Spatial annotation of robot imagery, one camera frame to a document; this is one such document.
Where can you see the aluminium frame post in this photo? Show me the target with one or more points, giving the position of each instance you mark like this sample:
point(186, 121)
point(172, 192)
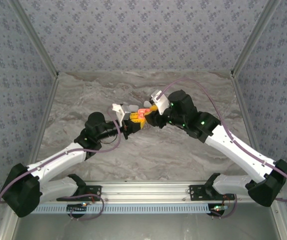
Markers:
point(253, 37)
point(35, 37)

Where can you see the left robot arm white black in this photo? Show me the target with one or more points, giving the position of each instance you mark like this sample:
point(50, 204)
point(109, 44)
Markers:
point(56, 157)

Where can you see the aluminium side rail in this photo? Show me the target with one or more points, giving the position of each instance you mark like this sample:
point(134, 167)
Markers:
point(282, 222)
point(7, 225)

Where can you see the small black control board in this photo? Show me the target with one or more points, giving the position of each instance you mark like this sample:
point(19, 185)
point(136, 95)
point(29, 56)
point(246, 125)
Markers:
point(74, 208)
point(217, 211)

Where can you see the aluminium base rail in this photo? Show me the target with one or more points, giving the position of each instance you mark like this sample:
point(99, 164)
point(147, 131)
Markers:
point(143, 191)

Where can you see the pink earbud charging case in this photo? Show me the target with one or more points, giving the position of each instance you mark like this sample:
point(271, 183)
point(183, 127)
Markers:
point(141, 113)

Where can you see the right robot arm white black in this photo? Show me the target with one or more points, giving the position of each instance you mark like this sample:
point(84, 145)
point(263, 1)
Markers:
point(236, 150)

